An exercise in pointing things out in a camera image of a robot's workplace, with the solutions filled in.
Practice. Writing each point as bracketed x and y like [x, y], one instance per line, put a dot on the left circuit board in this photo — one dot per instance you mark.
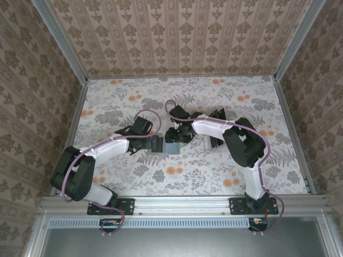
[108, 224]

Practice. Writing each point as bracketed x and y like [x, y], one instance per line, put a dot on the aluminium right frame post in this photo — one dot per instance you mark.
[299, 40]

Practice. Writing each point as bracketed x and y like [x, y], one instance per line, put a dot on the right circuit board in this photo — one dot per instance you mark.
[257, 225]

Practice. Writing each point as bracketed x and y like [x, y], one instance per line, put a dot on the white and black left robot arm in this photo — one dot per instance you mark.
[112, 148]

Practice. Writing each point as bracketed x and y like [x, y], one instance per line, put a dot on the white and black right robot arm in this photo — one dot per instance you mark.
[209, 129]

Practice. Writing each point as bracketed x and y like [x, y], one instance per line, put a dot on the grey metal panel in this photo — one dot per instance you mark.
[182, 243]

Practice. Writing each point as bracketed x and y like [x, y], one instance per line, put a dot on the aluminium frame post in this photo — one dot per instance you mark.
[299, 40]
[60, 40]

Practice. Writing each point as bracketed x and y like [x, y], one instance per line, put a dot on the aluminium right side rail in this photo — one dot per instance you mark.
[292, 128]

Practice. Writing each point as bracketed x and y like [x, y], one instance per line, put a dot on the aluminium left side rail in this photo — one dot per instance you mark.
[77, 109]

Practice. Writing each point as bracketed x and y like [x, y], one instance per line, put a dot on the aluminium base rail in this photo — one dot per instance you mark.
[182, 204]

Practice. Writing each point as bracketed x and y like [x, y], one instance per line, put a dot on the aluminium left frame post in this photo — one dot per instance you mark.
[60, 40]

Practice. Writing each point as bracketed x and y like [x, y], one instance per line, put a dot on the circuit board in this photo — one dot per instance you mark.
[108, 224]
[257, 225]

